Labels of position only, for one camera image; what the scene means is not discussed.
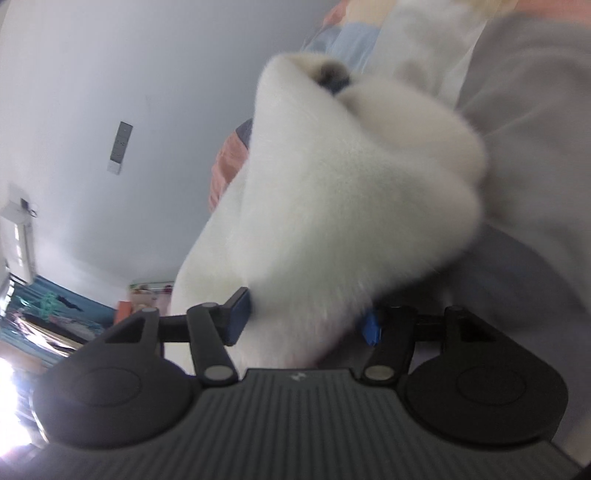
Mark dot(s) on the grey pants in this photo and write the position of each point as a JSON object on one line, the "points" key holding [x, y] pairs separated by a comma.
{"points": [[517, 286]]}

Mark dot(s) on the cream navy striped sweater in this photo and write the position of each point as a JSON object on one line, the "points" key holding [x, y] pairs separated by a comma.
{"points": [[323, 207]]}

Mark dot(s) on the grey wall panel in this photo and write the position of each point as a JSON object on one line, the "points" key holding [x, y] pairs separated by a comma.
{"points": [[120, 147]]}

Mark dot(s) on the grey sweatshirt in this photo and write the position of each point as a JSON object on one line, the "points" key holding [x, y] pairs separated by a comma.
{"points": [[531, 138]]}

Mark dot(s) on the white air conditioner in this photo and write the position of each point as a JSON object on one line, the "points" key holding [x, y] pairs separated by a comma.
{"points": [[16, 240]]}

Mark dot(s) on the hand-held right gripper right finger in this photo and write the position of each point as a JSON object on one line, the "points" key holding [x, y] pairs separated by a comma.
{"points": [[372, 326]]}

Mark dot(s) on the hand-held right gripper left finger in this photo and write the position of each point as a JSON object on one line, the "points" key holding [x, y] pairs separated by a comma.
{"points": [[238, 319]]}

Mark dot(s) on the orange box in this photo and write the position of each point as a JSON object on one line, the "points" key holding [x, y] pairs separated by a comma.
{"points": [[123, 313]]}

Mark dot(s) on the teal curtain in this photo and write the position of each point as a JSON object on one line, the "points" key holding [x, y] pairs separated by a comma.
{"points": [[69, 304]]}

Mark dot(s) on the colourful wall chart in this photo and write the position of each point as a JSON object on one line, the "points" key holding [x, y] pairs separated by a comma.
{"points": [[152, 295]]}

